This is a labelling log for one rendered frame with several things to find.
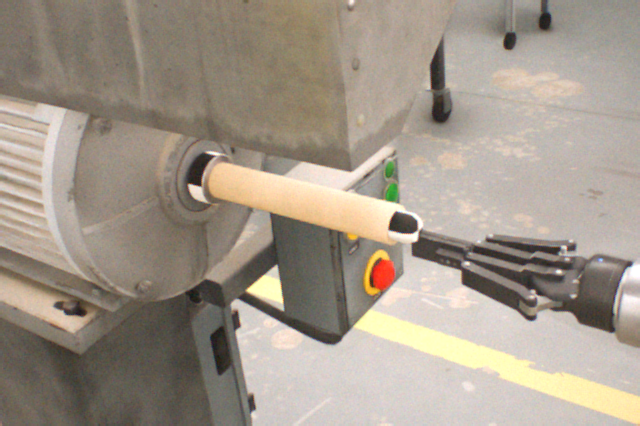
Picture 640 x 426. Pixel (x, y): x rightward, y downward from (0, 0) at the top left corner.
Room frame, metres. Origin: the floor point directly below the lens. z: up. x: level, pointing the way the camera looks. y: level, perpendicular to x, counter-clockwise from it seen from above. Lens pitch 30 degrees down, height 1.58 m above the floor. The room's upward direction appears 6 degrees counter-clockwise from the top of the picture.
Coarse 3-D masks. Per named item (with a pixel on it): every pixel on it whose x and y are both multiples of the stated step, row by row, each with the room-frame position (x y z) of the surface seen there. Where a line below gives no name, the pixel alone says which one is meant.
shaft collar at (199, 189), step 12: (204, 156) 0.65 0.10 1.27; (216, 156) 0.65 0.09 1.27; (228, 156) 0.66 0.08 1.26; (192, 168) 0.64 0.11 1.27; (204, 168) 0.64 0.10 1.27; (192, 180) 0.64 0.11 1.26; (204, 180) 0.63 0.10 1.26; (192, 192) 0.64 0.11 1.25; (204, 192) 0.63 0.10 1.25; (216, 204) 0.64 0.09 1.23
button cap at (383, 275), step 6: (384, 264) 0.86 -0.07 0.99; (390, 264) 0.87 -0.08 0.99; (378, 270) 0.85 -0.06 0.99; (384, 270) 0.85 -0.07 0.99; (390, 270) 0.86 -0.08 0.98; (372, 276) 0.86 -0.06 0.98; (378, 276) 0.85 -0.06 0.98; (384, 276) 0.85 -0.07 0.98; (390, 276) 0.86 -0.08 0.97; (378, 282) 0.85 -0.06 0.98; (384, 282) 0.85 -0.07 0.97; (390, 282) 0.86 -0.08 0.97; (378, 288) 0.85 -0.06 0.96; (384, 288) 0.85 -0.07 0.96
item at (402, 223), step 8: (392, 216) 0.53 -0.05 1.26; (400, 216) 0.53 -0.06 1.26; (408, 216) 0.53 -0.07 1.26; (416, 216) 0.53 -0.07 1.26; (392, 224) 0.53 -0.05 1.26; (400, 224) 0.52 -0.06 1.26; (408, 224) 0.52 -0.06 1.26; (416, 224) 0.52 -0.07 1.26; (392, 232) 0.52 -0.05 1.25; (400, 232) 0.52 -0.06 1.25; (408, 232) 0.52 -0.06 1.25; (416, 232) 0.52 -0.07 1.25; (400, 240) 0.52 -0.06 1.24; (408, 240) 0.52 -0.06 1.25; (416, 240) 0.52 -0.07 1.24
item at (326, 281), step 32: (384, 160) 0.91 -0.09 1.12; (384, 192) 0.89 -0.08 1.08; (288, 224) 0.85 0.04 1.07; (288, 256) 0.86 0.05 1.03; (320, 256) 0.82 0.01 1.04; (352, 256) 0.83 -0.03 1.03; (384, 256) 0.89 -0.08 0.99; (288, 288) 0.86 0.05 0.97; (320, 288) 0.83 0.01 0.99; (352, 288) 0.83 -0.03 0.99; (288, 320) 0.88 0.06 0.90; (320, 320) 0.83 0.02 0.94; (352, 320) 0.82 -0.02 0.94
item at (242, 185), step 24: (216, 168) 0.64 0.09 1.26; (240, 168) 0.63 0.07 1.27; (216, 192) 0.63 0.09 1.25; (240, 192) 0.61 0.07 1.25; (264, 192) 0.60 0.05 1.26; (288, 192) 0.59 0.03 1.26; (312, 192) 0.58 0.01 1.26; (336, 192) 0.57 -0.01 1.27; (288, 216) 0.58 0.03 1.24; (312, 216) 0.57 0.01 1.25; (336, 216) 0.55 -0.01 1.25; (360, 216) 0.54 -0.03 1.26; (384, 216) 0.53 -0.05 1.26; (384, 240) 0.53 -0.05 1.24
